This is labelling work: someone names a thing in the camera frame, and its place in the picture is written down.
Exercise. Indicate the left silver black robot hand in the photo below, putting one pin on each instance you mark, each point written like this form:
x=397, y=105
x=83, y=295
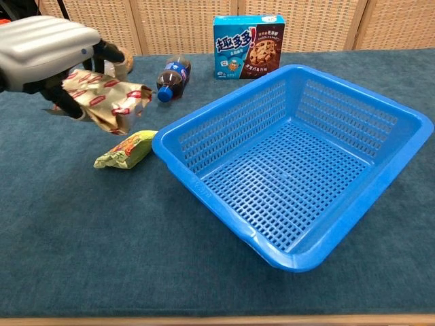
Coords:
x=40, y=51

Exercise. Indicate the clear tube of biscuit sticks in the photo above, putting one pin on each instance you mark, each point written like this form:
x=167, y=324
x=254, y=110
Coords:
x=109, y=70

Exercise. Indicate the silver snack package red logos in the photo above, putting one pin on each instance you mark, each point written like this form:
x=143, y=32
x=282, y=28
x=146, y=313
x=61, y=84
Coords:
x=105, y=102

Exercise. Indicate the green snack package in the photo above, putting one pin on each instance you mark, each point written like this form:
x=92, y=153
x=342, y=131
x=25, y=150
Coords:
x=130, y=153

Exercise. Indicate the cola bottle blue cap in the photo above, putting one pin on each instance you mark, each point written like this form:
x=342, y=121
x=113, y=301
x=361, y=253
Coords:
x=171, y=79

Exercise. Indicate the wicker folding screen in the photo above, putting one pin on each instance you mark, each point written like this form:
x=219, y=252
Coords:
x=176, y=23

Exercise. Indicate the blue chocolate cookie box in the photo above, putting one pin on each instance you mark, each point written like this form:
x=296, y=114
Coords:
x=234, y=51

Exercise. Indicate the blue plastic perforated basket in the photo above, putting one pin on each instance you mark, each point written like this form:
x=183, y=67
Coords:
x=204, y=190

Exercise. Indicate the teal table mat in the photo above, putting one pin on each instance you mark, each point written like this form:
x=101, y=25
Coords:
x=102, y=265

